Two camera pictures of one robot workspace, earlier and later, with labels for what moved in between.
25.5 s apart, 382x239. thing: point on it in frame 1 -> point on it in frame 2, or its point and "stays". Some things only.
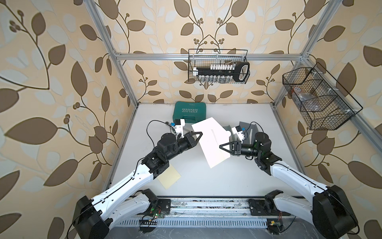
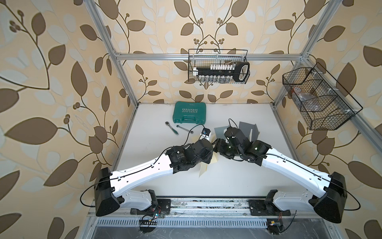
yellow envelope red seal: [169, 178] -> [204, 166]
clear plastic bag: [309, 101] stays
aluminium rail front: [204, 206] stays
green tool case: [191, 112] stays
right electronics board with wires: [276, 228] stays
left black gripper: [187, 137] -> [208, 157]
